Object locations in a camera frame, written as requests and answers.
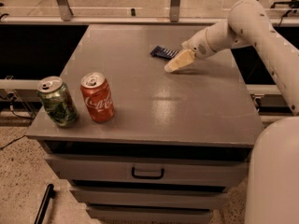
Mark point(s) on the black drawer handle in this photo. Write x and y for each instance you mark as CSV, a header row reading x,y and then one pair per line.
x,y
146,174

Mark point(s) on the black floor bar left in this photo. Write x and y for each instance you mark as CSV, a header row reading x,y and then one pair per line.
x,y
48,195

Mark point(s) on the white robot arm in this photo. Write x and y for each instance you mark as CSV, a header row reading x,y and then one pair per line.
x,y
273,183

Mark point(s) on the green soda can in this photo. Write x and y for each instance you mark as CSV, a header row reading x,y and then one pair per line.
x,y
56,100

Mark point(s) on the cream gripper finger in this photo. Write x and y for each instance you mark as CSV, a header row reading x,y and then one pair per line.
x,y
183,58

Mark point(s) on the red coca-cola can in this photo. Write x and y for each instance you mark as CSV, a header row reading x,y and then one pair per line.
x,y
97,96

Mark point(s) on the grey drawer cabinet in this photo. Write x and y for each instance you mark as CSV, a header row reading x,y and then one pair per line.
x,y
199,124

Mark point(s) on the blue rxbar blueberry bar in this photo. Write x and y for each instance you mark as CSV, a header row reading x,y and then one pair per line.
x,y
164,53

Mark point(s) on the grey metal railing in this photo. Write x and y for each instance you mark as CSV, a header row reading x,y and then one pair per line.
x,y
134,11

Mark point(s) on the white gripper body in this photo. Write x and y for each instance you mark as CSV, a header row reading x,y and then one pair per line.
x,y
197,47

